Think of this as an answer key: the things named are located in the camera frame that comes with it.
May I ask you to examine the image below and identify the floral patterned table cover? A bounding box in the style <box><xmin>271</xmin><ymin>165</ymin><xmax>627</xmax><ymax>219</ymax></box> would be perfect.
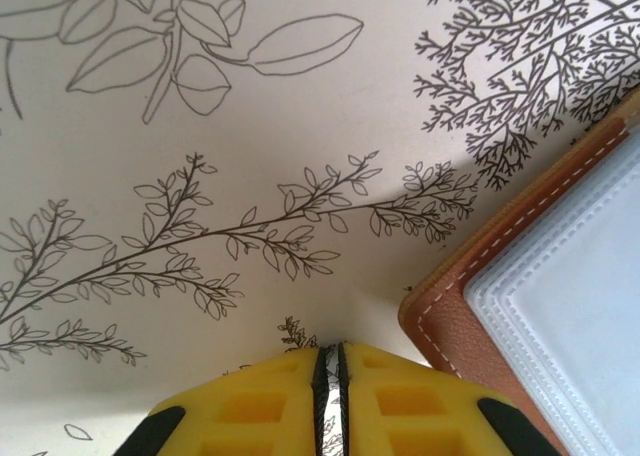
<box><xmin>0</xmin><ymin>0</ymin><xmax>640</xmax><ymax>456</ymax></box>

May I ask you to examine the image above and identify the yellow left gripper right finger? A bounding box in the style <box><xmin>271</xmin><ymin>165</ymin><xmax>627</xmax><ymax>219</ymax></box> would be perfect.
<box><xmin>337</xmin><ymin>341</ymin><xmax>564</xmax><ymax>456</ymax></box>

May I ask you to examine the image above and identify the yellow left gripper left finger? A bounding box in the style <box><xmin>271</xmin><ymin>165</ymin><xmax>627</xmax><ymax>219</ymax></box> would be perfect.
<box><xmin>117</xmin><ymin>344</ymin><xmax>326</xmax><ymax>456</ymax></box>

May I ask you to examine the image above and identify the brown leather card holder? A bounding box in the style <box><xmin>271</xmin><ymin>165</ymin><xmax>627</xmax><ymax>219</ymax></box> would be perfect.
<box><xmin>397</xmin><ymin>83</ymin><xmax>640</xmax><ymax>456</ymax></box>

